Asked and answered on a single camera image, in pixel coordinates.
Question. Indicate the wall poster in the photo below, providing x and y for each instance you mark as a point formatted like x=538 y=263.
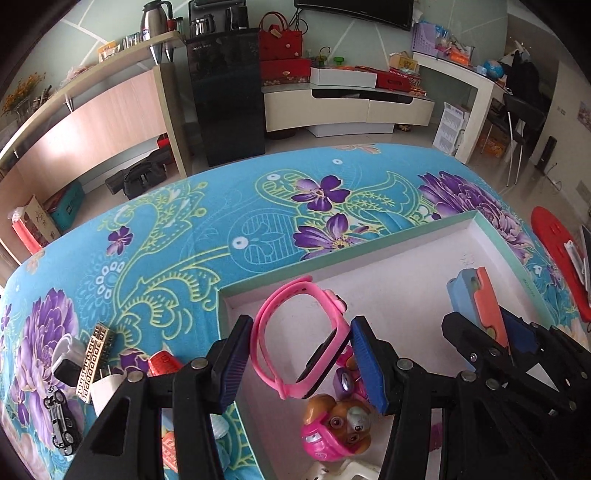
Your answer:
x=584 y=110

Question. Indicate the pink smartwatch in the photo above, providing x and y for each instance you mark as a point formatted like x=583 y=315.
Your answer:
x=332 y=314

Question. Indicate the black toy car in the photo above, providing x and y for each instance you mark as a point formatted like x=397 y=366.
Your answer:
x=62 y=420

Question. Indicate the red gift box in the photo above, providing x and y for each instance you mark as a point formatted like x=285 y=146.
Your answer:
x=286 y=73

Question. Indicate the wooden shelf unit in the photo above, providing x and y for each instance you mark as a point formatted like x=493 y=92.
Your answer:
x=92 y=124

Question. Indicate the black tea bar machine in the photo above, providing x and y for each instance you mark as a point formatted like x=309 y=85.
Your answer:
x=226 y=101

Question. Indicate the purple desk organizer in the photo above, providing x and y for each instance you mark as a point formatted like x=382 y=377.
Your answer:
x=425 y=39

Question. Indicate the black tower speaker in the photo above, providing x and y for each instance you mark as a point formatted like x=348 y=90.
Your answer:
x=547 y=154

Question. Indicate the black chair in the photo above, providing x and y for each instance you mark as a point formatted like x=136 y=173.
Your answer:
x=519 y=110

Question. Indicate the yellow cardboard box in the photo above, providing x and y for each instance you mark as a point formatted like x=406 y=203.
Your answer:
x=402 y=62

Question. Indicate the blue toy with orange insert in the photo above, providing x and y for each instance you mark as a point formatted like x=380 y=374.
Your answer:
x=466 y=295

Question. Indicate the red handbag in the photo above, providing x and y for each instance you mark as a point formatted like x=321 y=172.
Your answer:
x=281 y=41

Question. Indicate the black television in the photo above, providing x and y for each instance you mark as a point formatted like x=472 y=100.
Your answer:
x=351 y=11

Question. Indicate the yellow snack box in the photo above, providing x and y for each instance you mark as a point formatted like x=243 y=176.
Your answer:
x=110 y=50

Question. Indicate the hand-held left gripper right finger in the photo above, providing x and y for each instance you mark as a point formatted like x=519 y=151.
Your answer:
x=369 y=364

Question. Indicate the white desk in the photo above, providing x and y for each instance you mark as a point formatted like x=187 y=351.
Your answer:
x=480 y=85

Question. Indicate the steel kettle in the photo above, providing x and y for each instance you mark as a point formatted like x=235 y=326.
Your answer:
x=202 y=25

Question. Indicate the steel thermos jug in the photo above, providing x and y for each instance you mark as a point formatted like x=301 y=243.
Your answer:
x=154 y=21

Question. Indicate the teal cardboard tray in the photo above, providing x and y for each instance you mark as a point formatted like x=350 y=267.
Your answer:
x=415 y=258

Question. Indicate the yellow flower bouquet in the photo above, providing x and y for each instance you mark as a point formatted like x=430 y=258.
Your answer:
x=21 y=94

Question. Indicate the white charger plug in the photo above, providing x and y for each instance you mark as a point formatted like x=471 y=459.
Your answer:
x=108 y=392

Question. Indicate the floral blanket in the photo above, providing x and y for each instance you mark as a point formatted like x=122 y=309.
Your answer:
x=184 y=230

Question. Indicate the white plastic holder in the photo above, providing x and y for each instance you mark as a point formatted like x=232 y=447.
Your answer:
x=341 y=473

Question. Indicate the white printed box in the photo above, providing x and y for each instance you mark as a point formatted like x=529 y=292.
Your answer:
x=450 y=129

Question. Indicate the white tv stand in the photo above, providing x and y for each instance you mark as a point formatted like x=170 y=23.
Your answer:
x=341 y=108

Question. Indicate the gold patterned lighter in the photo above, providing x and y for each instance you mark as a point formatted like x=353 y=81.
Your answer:
x=94 y=360

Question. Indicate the teal storage box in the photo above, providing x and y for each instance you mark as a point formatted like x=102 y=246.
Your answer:
x=68 y=205

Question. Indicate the black tool case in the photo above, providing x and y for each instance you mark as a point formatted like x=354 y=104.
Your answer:
x=136 y=177

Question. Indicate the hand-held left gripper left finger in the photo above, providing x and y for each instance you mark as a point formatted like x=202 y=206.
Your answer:
x=228 y=364

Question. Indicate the white flat box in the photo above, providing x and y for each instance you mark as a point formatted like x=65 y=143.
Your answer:
x=341 y=77

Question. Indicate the red flat box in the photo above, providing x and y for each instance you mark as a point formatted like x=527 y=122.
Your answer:
x=395 y=81

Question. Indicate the tablet on stand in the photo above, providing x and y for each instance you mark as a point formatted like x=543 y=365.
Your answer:
x=577 y=254

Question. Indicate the pink toy dog figure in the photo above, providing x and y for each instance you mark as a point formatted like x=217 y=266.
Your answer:
x=332 y=429

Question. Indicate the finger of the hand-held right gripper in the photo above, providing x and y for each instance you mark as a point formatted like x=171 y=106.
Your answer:
x=466 y=339
x=519 y=330

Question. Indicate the red and white bottle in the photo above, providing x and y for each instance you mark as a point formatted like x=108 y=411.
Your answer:
x=164 y=362

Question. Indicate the red plastic stool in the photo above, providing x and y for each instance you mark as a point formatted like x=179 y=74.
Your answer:
x=551 y=244

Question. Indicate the orange box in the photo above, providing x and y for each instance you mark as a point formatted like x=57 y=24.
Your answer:
x=494 y=145

